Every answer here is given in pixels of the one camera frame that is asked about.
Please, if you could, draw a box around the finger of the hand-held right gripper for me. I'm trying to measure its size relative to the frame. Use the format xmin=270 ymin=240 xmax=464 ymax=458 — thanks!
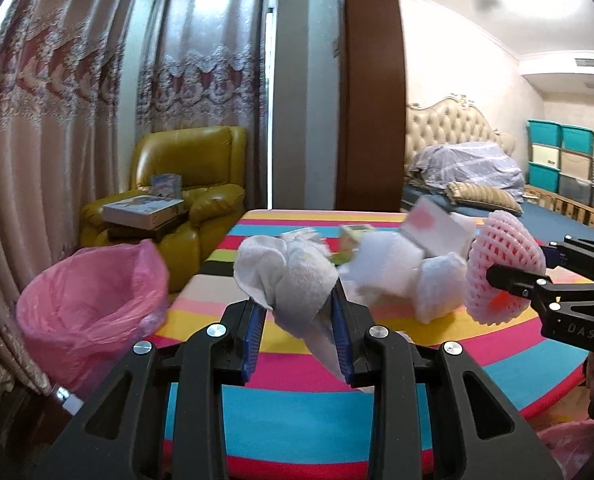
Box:
xmin=486 ymin=264 xmax=562 ymax=312
xmin=544 ymin=236 xmax=594 ymax=283

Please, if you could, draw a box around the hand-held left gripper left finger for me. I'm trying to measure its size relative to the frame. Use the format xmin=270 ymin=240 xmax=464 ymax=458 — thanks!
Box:
xmin=32 ymin=300 xmax=268 ymax=480

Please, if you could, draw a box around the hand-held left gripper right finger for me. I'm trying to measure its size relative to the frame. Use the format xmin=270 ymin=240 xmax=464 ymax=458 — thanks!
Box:
xmin=329 ymin=286 xmax=562 ymax=480

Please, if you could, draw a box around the pink foam fruit net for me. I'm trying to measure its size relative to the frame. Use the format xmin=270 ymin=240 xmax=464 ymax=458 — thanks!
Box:
xmin=464 ymin=210 xmax=548 ymax=324

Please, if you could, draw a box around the white tissue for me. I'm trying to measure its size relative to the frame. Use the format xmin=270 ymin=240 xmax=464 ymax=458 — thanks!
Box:
xmin=233 ymin=234 xmax=345 ymax=386

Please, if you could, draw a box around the white foam block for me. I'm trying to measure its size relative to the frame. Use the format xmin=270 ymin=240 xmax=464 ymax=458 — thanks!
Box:
xmin=349 ymin=230 xmax=425 ymax=307

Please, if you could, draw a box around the yellow cardboard box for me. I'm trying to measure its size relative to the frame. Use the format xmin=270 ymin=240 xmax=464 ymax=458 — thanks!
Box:
xmin=339 ymin=224 xmax=378 ymax=266

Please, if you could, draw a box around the bin with pink plastic bag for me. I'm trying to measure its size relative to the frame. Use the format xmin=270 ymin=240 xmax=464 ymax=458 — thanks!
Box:
xmin=16 ymin=239 xmax=172 ymax=396

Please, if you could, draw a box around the blue bed mattress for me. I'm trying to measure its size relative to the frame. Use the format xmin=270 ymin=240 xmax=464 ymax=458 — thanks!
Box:
xmin=401 ymin=185 xmax=594 ymax=242

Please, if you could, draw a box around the white foam sheet piece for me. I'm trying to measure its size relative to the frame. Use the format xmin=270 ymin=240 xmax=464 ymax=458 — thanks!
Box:
xmin=417 ymin=252 xmax=470 ymax=324

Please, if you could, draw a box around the gold striped pillow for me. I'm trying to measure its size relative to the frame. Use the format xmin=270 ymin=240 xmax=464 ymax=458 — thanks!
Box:
xmin=446 ymin=181 xmax=524 ymax=216

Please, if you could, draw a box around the pink and white carton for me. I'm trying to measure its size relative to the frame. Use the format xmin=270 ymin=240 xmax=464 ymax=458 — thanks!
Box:
xmin=399 ymin=197 xmax=478 ymax=257

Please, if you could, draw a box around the stack of plastic storage boxes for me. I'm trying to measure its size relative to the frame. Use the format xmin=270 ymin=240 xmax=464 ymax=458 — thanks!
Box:
xmin=527 ymin=119 xmax=594 ymax=206

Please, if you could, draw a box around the crumpled white wrapper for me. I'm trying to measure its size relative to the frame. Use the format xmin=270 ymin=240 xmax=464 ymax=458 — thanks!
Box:
xmin=279 ymin=227 xmax=328 ymax=256

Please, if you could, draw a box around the lilac striped duvet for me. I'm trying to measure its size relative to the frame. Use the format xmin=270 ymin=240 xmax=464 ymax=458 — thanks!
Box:
xmin=409 ymin=141 xmax=526 ymax=204

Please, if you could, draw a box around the pink plastic bag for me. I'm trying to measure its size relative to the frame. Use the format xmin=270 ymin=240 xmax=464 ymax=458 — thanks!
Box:
xmin=536 ymin=419 xmax=594 ymax=480

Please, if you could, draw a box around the cream tufted headboard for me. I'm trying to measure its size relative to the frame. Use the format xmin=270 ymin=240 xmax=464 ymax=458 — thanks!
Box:
xmin=406 ymin=94 xmax=518 ymax=176

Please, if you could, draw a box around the flat white cardboard box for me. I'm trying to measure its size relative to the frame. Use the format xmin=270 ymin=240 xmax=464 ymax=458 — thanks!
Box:
xmin=102 ymin=195 xmax=185 ymax=231

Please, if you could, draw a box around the small blue picture box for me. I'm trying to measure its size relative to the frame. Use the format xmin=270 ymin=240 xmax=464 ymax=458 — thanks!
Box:
xmin=150 ymin=173 xmax=182 ymax=197

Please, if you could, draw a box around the yellow leather armchair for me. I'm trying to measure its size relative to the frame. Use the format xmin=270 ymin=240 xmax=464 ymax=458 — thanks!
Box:
xmin=80 ymin=126 xmax=248 ymax=293

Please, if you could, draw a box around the brown wooden panel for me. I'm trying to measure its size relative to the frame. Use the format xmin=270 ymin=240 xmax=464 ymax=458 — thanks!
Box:
xmin=337 ymin=0 xmax=408 ymax=213

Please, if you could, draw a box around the narrow pink lace curtain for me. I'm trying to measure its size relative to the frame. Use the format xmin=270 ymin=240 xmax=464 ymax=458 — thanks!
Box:
xmin=137 ymin=0 xmax=270 ymax=211

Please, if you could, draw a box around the wide pink lace curtain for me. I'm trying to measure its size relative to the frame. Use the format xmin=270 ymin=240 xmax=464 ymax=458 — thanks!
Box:
xmin=0 ymin=0 xmax=144 ymax=396

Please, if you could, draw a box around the wooden bed rail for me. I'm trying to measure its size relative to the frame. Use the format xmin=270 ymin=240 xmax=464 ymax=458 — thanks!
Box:
xmin=524 ymin=185 xmax=594 ymax=239

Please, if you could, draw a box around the silver metal bracket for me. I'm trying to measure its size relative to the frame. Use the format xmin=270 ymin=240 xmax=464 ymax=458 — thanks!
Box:
xmin=52 ymin=385 xmax=86 ymax=414

